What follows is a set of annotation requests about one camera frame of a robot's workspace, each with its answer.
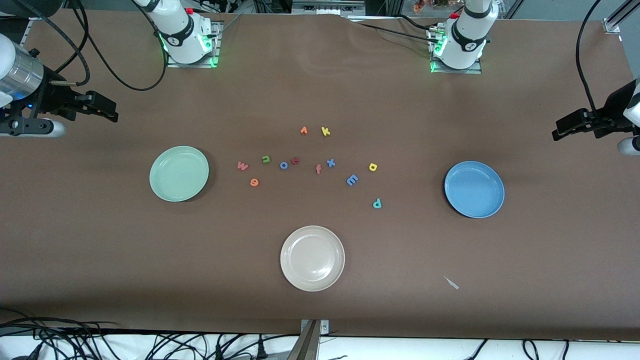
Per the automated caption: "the silver metal clamp plate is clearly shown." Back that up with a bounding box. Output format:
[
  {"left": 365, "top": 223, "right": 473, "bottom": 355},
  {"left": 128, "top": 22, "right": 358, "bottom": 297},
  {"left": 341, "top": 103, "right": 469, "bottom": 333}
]
[{"left": 300, "top": 319, "right": 330, "bottom": 335}]

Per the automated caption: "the beige plate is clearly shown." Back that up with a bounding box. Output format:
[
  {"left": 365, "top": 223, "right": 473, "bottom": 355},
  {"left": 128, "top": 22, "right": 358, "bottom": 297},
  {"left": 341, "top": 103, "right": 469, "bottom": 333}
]
[{"left": 280, "top": 225, "right": 346, "bottom": 292}]

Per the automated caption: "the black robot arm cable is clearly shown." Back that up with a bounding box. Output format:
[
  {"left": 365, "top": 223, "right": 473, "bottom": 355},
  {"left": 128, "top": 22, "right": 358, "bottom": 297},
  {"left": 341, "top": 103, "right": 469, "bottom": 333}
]
[
  {"left": 14, "top": 0, "right": 92, "bottom": 87},
  {"left": 575, "top": 0, "right": 604, "bottom": 115},
  {"left": 70, "top": 0, "right": 169, "bottom": 92}
]

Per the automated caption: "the aluminium frame profile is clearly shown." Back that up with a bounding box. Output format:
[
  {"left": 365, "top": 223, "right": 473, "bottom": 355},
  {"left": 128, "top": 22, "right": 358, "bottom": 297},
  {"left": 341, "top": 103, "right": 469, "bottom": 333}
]
[{"left": 602, "top": 0, "right": 640, "bottom": 35}]

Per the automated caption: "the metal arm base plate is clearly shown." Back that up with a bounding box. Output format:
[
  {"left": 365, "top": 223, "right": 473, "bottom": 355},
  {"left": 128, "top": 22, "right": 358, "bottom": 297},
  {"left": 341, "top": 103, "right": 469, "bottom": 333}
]
[
  {"left": 166, "top": 21, "right": 222, "bottom": 69},
  {"left": 429, "top": 27, "right": 484, "bottom": 75}
]

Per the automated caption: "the green plate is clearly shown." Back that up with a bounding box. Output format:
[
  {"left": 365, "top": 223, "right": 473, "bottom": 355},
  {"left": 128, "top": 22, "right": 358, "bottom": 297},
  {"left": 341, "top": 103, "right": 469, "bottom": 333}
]
[{"left": 149, "top": 145, "right": 210, "bottom": 203}]

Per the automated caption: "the thin black table cable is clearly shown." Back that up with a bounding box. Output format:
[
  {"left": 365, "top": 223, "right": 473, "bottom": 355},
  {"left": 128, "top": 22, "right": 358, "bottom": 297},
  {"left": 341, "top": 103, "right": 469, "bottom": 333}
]
[{"left": 357, "top": 22, "right": 435, "bottom": 39}]

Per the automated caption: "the grey camera post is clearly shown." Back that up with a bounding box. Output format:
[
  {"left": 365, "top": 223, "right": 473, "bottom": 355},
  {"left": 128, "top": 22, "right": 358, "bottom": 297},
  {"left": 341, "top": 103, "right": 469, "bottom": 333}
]
[{"left": 287, "top": 320, "right": 321, "bottom": 360}]

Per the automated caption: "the orange brown object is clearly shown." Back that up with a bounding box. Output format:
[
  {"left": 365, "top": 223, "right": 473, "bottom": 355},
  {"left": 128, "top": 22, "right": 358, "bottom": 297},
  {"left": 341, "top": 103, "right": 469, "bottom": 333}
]
[{"left": 412, "top": 0, "right": 451, "bottom": 13}]

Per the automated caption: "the grey metal box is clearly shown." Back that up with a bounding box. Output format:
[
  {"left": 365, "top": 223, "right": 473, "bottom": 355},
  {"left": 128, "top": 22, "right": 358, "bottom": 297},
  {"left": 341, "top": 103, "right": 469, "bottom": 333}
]
[{"left": 291, "top": 0, "right": 366, "bottom": 16}]

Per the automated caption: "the brown paper table cover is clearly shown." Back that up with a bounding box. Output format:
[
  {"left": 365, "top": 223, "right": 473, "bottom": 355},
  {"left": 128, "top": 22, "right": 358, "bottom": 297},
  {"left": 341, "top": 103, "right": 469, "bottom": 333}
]
[{"left": 0, "top": 10, "right": 640, "bottom": 342}]

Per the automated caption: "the blue plate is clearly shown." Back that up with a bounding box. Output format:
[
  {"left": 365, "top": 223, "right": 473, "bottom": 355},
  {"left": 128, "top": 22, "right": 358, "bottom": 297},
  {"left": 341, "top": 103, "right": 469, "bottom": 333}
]
[{"left": 444, "top": 160, "right": 506, "bottom": 219}]

